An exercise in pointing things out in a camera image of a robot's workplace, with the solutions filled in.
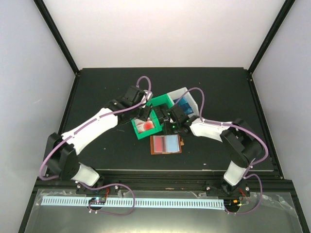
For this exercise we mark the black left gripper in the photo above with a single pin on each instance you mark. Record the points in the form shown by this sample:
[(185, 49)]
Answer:
[(145, 116)]

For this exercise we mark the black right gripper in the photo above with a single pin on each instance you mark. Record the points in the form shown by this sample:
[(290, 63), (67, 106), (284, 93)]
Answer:
[(166, 129)]

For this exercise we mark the white red front card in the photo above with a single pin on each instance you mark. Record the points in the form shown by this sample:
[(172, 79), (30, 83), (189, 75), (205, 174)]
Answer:
[(159, 144)]

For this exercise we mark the brown leather card holder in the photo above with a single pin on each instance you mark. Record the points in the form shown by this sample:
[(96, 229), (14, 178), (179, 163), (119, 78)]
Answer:
[(173, 144)]

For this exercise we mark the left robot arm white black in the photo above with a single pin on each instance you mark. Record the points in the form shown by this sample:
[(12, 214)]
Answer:
[(82, 136)]

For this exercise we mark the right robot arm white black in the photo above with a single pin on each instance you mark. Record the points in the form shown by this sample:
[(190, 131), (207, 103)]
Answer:
[(246, 149)]

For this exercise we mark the stack of white red cards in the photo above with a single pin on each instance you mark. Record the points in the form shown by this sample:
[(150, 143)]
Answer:
[(142, 126)]

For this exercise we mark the stack of black cards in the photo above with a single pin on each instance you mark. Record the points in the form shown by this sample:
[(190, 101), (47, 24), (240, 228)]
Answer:
[(162, 114)]

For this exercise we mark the green bin with red cards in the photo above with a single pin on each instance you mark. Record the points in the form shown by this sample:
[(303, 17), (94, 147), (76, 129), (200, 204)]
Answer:
[(155, 130)]

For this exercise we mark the green bin with black cards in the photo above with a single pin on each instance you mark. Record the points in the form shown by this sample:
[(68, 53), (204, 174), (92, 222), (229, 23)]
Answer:
[(163, 99)]

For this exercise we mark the stack of blue cards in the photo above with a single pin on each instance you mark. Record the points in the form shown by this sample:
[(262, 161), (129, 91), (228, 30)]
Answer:
[(187, 105)]

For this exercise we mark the white bin with blue cards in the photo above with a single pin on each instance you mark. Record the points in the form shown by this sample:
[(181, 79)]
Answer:
[(175, 95)]

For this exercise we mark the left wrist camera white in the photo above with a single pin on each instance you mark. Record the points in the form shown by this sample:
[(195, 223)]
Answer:
[(147, 96)]

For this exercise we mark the white slotted cable duct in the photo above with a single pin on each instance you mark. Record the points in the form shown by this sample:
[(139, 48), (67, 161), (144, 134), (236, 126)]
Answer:
[(130, 202)]

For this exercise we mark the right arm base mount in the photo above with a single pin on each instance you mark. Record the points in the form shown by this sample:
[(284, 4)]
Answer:
[(221, 188)]

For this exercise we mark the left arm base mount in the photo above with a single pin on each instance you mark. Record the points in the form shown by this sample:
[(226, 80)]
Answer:
[(104, 186)]

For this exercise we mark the black aluminium frame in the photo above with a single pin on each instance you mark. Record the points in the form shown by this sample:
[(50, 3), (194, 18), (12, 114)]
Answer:
[(126, 159)]

